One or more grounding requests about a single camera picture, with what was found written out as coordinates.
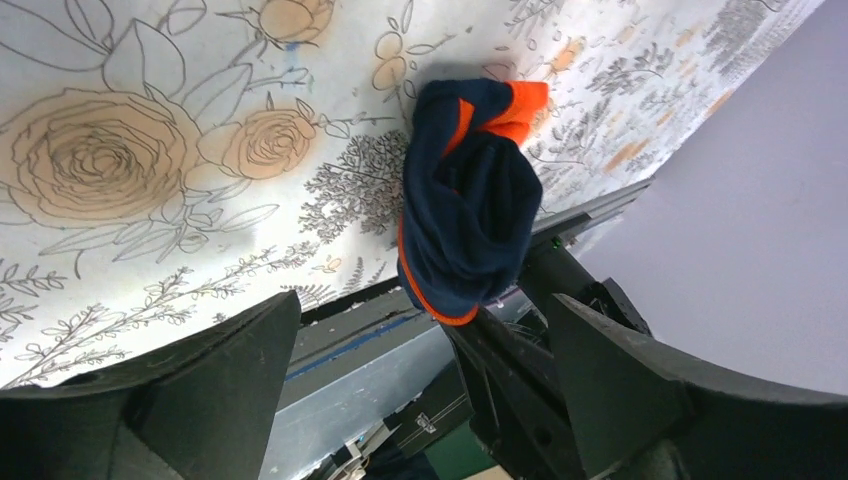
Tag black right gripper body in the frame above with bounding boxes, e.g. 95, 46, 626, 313
442, 241, 650, 479

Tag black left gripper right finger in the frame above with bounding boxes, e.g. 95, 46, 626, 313
546, 292, 697, 480

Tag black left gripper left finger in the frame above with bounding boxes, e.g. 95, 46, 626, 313
65, 292, 301, 479

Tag navy orange boxer underwear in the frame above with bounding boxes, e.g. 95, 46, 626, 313
397, 78, 549, 326

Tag floral table mat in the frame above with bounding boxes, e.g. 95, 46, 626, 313
1, 0, 817, 389

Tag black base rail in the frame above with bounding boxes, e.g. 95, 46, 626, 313
259, 181, 647, 479

